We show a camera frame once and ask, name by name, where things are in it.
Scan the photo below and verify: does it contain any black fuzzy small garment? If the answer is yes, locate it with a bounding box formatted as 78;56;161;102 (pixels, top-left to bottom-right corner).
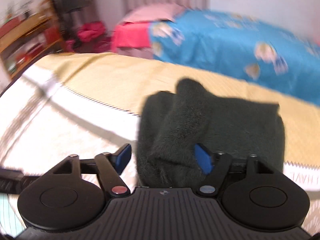
136;79;285;187

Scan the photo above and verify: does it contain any yellow bed cover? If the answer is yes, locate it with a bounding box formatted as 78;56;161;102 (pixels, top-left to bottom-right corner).
35;53;319;167

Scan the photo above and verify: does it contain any pink pillow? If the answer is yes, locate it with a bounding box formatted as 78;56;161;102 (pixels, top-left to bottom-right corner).
120;3;185;23

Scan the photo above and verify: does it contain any wooden shelf unit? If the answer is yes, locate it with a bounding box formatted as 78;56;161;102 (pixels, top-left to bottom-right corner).
1;0;66;81

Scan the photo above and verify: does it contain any blue cartoon print quilt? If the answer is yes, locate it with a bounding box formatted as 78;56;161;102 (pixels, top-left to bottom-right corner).
148;10;319;105

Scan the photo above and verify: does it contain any red cloth heap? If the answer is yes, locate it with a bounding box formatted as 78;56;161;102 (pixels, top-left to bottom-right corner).
77;21;107;42

